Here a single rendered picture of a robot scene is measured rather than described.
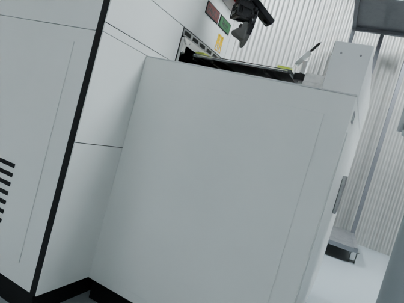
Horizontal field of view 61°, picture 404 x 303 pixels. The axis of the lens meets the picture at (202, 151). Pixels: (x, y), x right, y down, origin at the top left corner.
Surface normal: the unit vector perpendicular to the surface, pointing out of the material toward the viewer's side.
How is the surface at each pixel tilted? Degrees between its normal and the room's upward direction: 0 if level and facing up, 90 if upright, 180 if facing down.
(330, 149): 90
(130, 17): 90
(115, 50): 90
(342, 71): 90
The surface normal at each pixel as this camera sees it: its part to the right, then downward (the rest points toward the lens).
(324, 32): -0.41, -0.06
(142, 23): 0.87, 0.27
